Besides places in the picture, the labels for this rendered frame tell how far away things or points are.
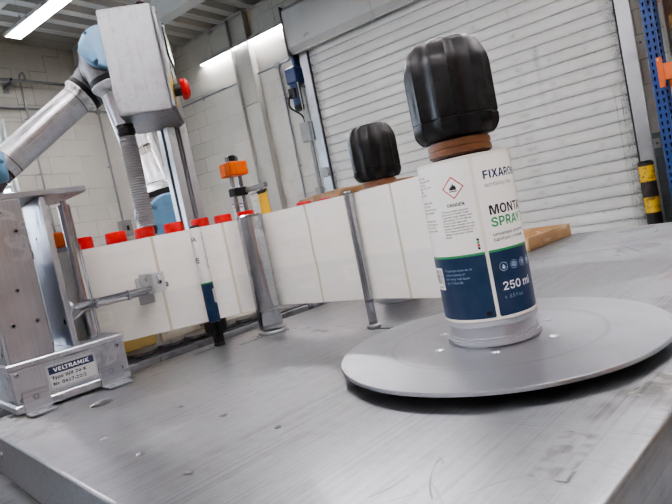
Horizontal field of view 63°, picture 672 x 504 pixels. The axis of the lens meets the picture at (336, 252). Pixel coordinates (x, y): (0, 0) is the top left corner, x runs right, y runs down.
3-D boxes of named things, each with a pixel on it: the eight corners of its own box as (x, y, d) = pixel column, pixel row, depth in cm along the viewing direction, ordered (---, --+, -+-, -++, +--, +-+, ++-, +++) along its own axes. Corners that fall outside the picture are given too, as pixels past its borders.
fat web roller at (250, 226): (270, 337, 83) (244, 214, 82) (252, 336, 86) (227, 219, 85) (293, 328, 86) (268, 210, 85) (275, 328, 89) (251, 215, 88)
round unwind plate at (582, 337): (601, 432, 32) (597, 413, 32) (281, 389, 54) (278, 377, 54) (716, 303, 53) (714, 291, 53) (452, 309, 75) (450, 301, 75)
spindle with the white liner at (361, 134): (406, 302, 88) (369, 118, 86) (366, 304, 94) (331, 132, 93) (438, 290, 94) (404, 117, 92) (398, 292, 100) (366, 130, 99)
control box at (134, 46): (118, 117, 96) (94, 8, 95) (137, 135, 113) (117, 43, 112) (177, 107, 98) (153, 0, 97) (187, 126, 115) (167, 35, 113)
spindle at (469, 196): (515, 350, 47) (453, 18, 46) (431, 347, 54) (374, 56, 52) (558, 322, 54) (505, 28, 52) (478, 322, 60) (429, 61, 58)
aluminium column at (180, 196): (214, 344, 114) (143, 20, 110) (203, 344, 117) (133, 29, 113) (232, 338, 117) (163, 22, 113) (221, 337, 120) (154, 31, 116)
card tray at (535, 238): (529, 251, 158) (527, 238, 158) (453, 259, 177) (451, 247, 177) (571, 234, 179) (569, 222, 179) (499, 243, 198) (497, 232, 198)
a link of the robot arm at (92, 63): (194, 240, 145) (118, 42, 142) (206, 232, 131) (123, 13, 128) (149, 255, 139) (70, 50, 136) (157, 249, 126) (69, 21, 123)
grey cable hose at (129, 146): (144, 235, 101) (119, 123, 100) (136, 237, 104) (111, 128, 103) (161, 232, 104) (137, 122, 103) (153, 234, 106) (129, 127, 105)
